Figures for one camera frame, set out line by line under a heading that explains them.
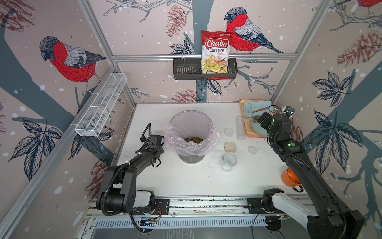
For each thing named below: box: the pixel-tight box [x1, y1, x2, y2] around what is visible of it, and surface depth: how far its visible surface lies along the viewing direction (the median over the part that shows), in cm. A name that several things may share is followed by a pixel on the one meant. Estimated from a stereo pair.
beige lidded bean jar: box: [221, 151, 238, 173], surface depth 82 cm
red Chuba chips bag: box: [200, 30, 234, 80], surface depth 87 cm
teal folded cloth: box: [243, 100, 273, 118], surface depth 120 cm
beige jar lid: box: [223, 141, 237, 154], surface depth 98 cm
